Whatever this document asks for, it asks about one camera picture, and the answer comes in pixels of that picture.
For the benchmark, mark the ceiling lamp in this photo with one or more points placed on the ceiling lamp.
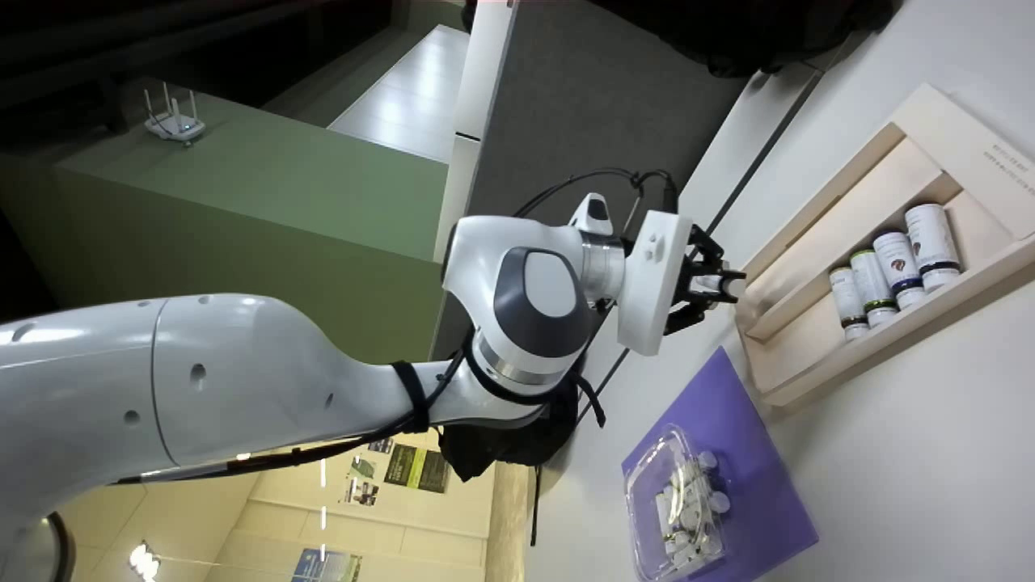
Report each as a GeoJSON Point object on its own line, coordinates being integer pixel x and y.
{"type": "Point", "coordinates": [144, 561]}

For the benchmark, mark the green partition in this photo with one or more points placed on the green partition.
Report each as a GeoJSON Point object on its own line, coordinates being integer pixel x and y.
{"type": "Point", "coordinates": [242, 218]}

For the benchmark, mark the clear plastic container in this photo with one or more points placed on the clear plastic container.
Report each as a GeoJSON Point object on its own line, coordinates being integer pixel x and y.
{"type": "Point", "coordinates": [647, 485]}

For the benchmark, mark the white bottle with green band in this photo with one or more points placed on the white bottle with green band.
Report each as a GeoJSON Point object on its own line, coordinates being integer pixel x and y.
{"type": "Point", "coordinates": [872, 283]}
{"type": "Point", "coordinates": [847, 301]}

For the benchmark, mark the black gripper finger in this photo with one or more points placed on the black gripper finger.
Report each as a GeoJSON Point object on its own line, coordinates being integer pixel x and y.
{"type": "Point", "coordinates": [694, 311]}
{"type": "Point", "coordinates": [707, 249]}

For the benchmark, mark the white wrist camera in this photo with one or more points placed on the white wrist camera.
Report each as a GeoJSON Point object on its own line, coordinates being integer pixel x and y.
{"type": "Point", "coordinates": [651, 283]}

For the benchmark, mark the white router with antennas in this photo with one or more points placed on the white router with antennas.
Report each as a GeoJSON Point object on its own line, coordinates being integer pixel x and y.
{"type": "Point", "coordinates": [175, 124]}

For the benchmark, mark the small picture poster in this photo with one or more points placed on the small picture poster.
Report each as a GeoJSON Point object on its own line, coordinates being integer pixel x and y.
{"type": "Point", "coordinates": [363, 481]}

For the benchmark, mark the dark green poster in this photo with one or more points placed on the dark green poster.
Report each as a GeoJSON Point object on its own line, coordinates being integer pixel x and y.
{"type": "Point", "coordinates": [417, 468]}

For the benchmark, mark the cream segmented wooden box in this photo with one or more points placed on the cream segmented wooden box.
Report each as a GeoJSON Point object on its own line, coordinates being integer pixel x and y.
{"type": "Point", "coordinates": [817, 356]}

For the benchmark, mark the blue and green poster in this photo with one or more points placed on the blue and green poster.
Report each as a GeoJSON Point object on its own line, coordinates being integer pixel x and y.
{"type": "Point", "coordinates": [325, 567]}

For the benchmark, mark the heap of small white vials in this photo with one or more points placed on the heap of small white vials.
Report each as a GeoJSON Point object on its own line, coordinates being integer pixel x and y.
{"type": "Point", "coordinates": [687, 509]}

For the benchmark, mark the purple mat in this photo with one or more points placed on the purple mat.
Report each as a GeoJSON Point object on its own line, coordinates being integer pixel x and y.
{"type": "Point", "coordinates": [752, 453]}

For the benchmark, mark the black cloth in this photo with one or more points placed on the black cloth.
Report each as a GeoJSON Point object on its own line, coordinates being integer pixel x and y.
{"type": "Point", "coordinates": [728, 32]}

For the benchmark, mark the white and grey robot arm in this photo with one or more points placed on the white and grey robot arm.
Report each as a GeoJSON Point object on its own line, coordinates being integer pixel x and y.
{"type": "Point", "coordinates": [242, 372]}

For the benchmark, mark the grey partition panel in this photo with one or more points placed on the grey partition panel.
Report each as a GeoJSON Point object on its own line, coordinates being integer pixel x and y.
{"type": "Point", "coordinates": [566, 97]}

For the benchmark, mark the white bottle with blue band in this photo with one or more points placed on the white bottle with blue band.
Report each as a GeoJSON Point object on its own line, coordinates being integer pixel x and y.
{"type": "Point", "coordinates": [931, 241]}
{"type": "Point", "coordinates": [897, 267]}

